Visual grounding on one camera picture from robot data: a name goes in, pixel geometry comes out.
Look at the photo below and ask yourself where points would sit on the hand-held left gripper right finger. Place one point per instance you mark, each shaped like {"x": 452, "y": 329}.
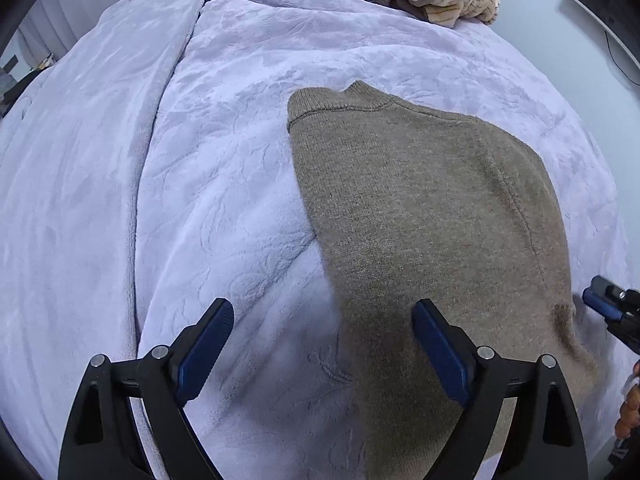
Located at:
{"x": 442, "y": 355}

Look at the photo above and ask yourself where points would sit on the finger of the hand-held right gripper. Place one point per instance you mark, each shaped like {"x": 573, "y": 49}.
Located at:
{"x": 607, "y": 286}
{"x": 600, "y": 305}

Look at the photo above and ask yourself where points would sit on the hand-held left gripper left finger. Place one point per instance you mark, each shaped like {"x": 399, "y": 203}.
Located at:
{"x": 205, "y": 340}

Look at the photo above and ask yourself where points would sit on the olive-brown knit sweater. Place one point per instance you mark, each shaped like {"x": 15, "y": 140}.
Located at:
{"x": 425, "y": 210}

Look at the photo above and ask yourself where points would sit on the person's right hand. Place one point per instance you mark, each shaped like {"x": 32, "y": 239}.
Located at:
{"x": 627, "y": 410}

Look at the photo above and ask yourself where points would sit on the lavender plush blanket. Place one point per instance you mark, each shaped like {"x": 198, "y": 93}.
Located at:
{"x": 200, "y": 185}

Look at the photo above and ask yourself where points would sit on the black monitor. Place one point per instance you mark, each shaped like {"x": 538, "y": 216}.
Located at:
{"x": 600, "y": 0}

